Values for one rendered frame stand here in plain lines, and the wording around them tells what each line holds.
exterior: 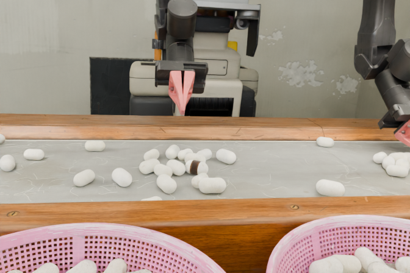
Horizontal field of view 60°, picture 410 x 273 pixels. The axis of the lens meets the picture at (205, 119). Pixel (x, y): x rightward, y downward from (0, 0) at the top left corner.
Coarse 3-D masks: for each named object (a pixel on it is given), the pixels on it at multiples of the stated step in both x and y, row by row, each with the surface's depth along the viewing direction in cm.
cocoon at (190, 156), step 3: (189, 153) 58; (192, 153) 58; (186, 156) 58; (189, 156) 58; (192, 156) 58; (195, 156) 58; (198, 156) 57; (201, 156) 58; (186, 159) 58; (189, 159) 58; (192, 159) 57; (195, 159) 57; (198, 159) 57; (201, 159) 57; (204, 159) 58; (186, 162) 58; (204, 162) 58
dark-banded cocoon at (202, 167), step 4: (192, 160) 55; (188, 164) 54; (200, 164) 54; (204, 164) 54; (188, 168) 54; (200, 168) 53; (204, 168) 54; (188, 172) 55; (200, 172) 54; (204, 172) 54
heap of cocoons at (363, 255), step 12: (360, 252) 37; (372, 252) 37; (312, 264) 34; (324, 264) 34; (336, 264) 34; (348, 264) 35; (360, 264) 35; (372, 264) 35; (384, 264) 34; (396, 264) 36; (408, 264) 35
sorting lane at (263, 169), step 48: (0, 144) 64; (48, 144) 65; (144, 144) 68; (192, 144) 69; (240, 144) 71; (288, 144) 72; (336, 144) 74; (384, 144) 76; (0, 192) 46; (48, 192) 47; (96, 192) 47; (144, 192) 48; (192, 192) 49; (240, 192) 50; (288, 192) 50; (384, 192) 52
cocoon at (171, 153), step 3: (174, 144) 62; (168, 147) 61; (171, 147) 60; (174, 147) 61; (177, 147) 61; (168, 150) 60; (171, 150) 60; (174, 150) 60; (177, 150) 61; (165, 153) 60; (168, 153) 60; (171, 153) 60; (174, 153) 60; (177, 153) 60; (168, 156) 60; (171, 156) 60; (174, 156) 60; (171, 159) 60
